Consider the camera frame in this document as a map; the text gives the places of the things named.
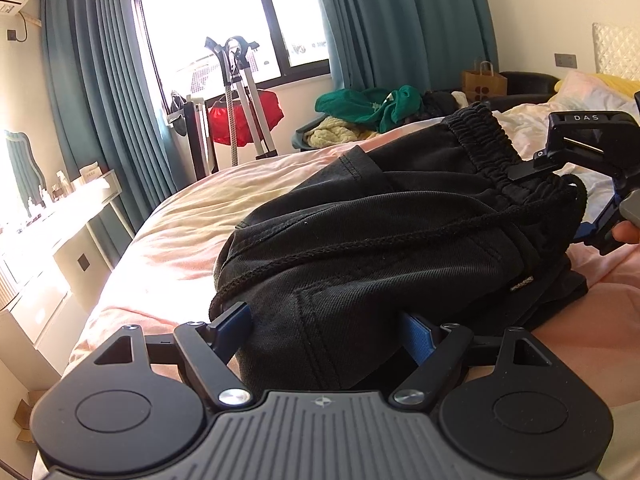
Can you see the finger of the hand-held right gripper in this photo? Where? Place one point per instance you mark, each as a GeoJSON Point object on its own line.
{"type": "Point", "coordinates": [530, 167]}

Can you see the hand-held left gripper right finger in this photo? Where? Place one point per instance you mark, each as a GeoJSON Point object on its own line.
{"type": "Point", "coordinates": [420, 340]}

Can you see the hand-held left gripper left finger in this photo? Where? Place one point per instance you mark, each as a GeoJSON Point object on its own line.
{"type": "Point", "coordinates": [236, 327]}

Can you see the black pants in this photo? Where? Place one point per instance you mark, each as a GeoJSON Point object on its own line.
{"type": "Point", "coordinates": [375, 260]}

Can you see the person's right forearm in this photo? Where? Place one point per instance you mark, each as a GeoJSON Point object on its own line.
{"type": "Point", "coordinates": [600, 340]}

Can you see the dark clothes pile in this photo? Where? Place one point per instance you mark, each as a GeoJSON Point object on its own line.
{"type": "Point", "coordinates": [442, 105]}

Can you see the person's right hand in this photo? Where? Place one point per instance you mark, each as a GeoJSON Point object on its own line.
{"type": "Point", "coordinates": [630, 232]}

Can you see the pastel pillow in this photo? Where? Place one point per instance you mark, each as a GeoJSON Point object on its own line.
{"type": "Point", "coordinates": [585, 90]}

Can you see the yellow pillow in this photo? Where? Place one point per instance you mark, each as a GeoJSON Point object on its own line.
{"type": "Point", "coordinates": [620, 82]}

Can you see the black armchair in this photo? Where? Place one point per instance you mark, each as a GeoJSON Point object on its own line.
{"type": "Point", "coordinates": [530, 84]}

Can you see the white quilted headboard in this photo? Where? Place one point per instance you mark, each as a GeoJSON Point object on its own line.
{"type": "Point", "coordinates": [617, 50]}

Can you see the brown paper bag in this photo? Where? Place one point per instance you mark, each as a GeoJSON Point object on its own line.
{"type": "Point", "coordinates": [482, 85]}

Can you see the pastel bed sheet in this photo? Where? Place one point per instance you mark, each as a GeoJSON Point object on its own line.
{"type": "Point", "coordinates": [200, 220]}

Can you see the green garment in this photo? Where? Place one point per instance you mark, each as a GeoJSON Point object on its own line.
{"type": "Point", "coordinates": [365, 105]}

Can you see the white vanity desk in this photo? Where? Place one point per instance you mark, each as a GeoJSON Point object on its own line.
{"type": "Point", "coordinates": [75, 240]}

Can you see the black and white standing rack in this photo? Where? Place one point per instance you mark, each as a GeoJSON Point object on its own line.
{"type": "Point", "coordinates": [200, 135]}

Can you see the dark laundry basket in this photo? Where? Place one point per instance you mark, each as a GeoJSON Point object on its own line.
{"type": "Point", "coordinates": [302, 142]}

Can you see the teal curtain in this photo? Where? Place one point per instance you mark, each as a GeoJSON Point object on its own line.
{"type": "Point", "coordinates": [400, 20]}
{"type": "Point", "coordinates": [100, 85]}

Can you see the yellow knit garment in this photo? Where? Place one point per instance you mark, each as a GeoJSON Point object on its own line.
{"type": "Point", "coordinates": [335, 135]}

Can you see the white tissue box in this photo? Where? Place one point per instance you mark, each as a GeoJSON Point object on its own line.
{"type": "Point", "coordinates": [91, 171]}

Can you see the red garment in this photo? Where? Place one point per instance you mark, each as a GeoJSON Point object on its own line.
{"type": "Point", "coordinates": [265, 115]}

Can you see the garment steamer with silver pole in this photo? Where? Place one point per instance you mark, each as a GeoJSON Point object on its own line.
{"type": "Point", "coordinates": [255, 110]}

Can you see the cardboard box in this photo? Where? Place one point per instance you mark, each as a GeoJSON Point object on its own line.
{"type": "Point", "coordinates": [30, 415]}

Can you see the clear bottle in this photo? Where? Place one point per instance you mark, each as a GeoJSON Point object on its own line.
{"type": "Point", "coordinates": [62, 184]}

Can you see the teal framed mirror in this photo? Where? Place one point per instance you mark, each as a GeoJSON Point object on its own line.
{"type": "Point", "coordinates": [22, 165]}

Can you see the black framed window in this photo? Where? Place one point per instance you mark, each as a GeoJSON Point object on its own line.
{"type": "Point", "coordinates": [200, 10]}

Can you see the grey wall socket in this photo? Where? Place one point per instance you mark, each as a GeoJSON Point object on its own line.
{"type": "Point", "coordinates": [566, 60]}

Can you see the black wall box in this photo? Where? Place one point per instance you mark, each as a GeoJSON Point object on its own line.
{"type": "Point", "coordinates": [11, 34]}

